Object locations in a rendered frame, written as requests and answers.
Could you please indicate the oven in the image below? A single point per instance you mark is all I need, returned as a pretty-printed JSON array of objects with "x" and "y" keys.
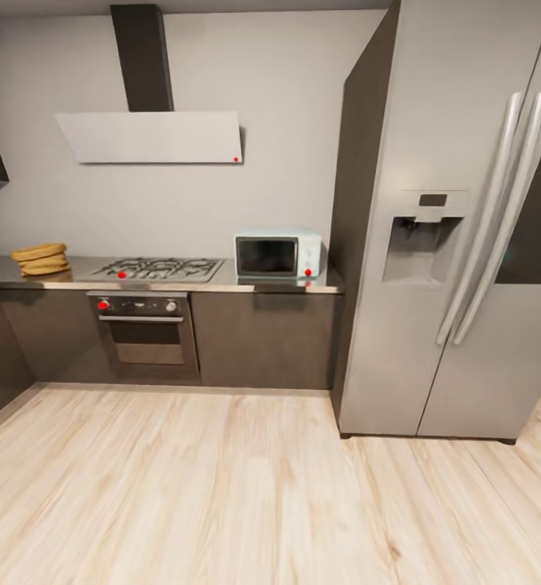
[{"x": 146, "y": 332}]

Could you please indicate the microwave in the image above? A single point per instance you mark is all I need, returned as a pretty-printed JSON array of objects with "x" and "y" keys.
[{"x": 277, "y": 251}]

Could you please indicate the popcorn bag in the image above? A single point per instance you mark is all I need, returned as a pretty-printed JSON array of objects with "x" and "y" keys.
[{"x": 42, "y": 259}]

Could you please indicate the burner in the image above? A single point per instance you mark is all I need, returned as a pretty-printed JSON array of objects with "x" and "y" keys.
[{"x": 164, "y": 270}]

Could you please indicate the fridge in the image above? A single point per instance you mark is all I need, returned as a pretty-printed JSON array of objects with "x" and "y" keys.
[{"x": 436, "y": 224}]

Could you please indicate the range hood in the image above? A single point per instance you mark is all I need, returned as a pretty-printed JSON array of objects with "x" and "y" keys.
[{"x": 152, "y": 131}]

